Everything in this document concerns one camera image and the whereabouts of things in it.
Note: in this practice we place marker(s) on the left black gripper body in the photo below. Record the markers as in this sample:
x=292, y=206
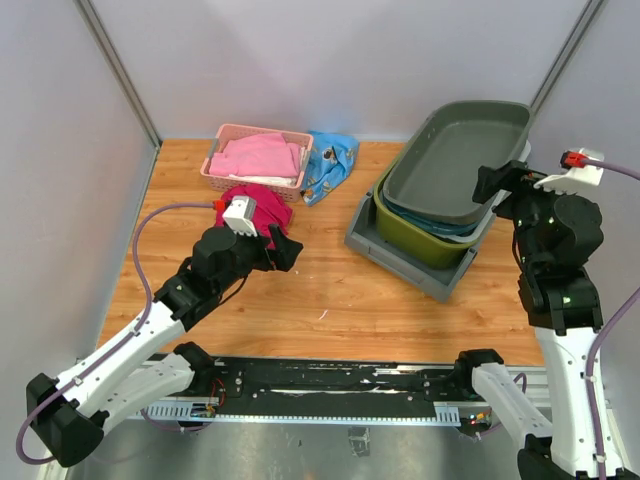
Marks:
x=251, y=254

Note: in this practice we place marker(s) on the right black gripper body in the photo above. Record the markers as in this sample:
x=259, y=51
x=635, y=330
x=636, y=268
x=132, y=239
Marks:
x=526, y=202

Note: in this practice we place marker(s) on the dark grey plastic tub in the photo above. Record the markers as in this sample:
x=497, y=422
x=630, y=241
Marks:
x=436, y=174

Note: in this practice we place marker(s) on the white perforated plastic basket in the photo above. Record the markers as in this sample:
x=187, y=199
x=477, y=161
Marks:
x=474, y=235

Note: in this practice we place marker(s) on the teal translucent perforated basket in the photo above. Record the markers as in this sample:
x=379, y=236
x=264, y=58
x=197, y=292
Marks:
x=431, y=226

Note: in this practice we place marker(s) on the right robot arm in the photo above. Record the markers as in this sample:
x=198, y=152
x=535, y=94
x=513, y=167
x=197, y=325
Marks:
x=555, y=233

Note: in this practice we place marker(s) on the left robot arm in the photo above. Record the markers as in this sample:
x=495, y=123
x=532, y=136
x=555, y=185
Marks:
x=72, y=412

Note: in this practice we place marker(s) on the magenta crumpled cloth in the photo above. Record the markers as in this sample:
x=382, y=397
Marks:
x=270, y=209

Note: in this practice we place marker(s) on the pink plastic basket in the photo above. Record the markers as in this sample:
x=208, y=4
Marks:
x=229, y=132

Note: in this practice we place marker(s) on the white folded cloth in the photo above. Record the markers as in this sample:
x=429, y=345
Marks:
x=278, y=166

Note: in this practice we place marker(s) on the grey plastic tray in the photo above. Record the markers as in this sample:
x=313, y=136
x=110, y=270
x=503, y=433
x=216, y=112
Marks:
x=362, y=237

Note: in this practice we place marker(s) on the olive green plastic tub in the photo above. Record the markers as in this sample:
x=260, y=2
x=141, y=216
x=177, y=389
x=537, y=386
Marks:
x=431, y=250

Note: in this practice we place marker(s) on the pink folded cloth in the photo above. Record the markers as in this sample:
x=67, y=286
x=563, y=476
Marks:
x=220, y=163

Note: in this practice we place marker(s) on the blue patterned cloth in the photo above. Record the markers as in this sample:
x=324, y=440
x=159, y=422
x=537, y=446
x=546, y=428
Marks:
x=331, y=161

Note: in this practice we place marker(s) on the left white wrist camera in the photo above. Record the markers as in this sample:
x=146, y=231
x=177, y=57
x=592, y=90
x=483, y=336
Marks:
x=239, y=214

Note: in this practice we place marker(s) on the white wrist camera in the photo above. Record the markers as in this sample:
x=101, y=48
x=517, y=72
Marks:
x=583, y=170
x=239, y=214

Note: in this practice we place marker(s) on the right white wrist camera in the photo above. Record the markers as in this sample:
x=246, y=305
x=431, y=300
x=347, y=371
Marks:
x=583, y=170

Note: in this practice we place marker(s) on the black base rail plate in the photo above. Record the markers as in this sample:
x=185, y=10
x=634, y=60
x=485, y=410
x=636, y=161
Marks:
x=323, y=390

